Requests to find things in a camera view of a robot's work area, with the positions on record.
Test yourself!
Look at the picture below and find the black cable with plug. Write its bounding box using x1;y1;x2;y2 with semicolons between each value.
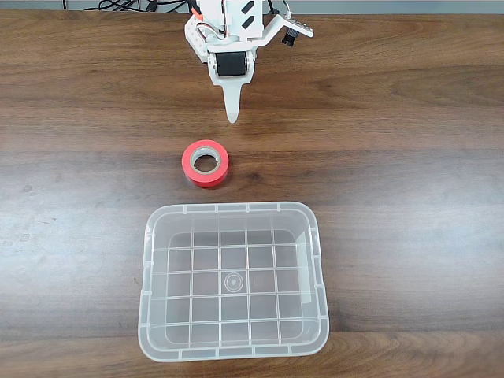
145;0;191;13

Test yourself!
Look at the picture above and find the clear plastic box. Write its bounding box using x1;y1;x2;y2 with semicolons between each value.
136;201;330;363

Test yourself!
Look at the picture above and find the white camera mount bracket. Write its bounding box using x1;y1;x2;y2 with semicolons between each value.
254;14;295;50

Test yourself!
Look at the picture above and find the black camera cable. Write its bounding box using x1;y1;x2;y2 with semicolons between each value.
266;0;293;20

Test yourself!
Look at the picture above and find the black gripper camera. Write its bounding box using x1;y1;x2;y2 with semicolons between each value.
280;17;315;47

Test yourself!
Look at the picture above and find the orange white servo wire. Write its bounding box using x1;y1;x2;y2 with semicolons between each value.
190;3;216;43

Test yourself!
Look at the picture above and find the red tape roll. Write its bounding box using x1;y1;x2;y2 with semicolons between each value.
181;139;231;189

